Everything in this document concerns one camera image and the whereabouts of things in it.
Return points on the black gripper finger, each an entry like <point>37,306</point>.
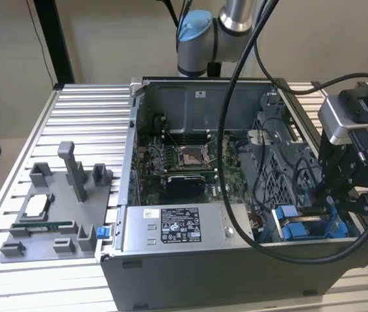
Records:
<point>361,203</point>
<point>325,188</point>

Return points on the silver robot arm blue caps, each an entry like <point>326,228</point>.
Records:
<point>232,16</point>

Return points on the empty blue disk carrier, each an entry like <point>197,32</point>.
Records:
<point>293,232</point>

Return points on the grey disk bay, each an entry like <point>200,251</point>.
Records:
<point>276,227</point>

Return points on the grey perforated drive cage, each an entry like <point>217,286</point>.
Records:
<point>278,182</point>

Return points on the green motherboard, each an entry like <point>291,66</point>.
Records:
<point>236,169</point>

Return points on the CPU socket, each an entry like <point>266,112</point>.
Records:
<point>189,158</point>

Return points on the black graphics card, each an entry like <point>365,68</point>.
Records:
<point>184,188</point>

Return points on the open black PC case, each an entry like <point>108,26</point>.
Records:
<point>203,279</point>

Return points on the silver power supply unit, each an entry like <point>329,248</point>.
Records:
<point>138,234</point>

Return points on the small blue plastic clip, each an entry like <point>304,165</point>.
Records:
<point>102,233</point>

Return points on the grey parts rack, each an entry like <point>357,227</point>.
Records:
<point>60,201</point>

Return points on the green RAM stick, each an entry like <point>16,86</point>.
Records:
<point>52,225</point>

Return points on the silver CPU chip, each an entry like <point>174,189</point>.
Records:
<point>36,206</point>

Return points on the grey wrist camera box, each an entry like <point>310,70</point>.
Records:
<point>340,120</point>

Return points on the black vertical post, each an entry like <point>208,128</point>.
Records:
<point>54,39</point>

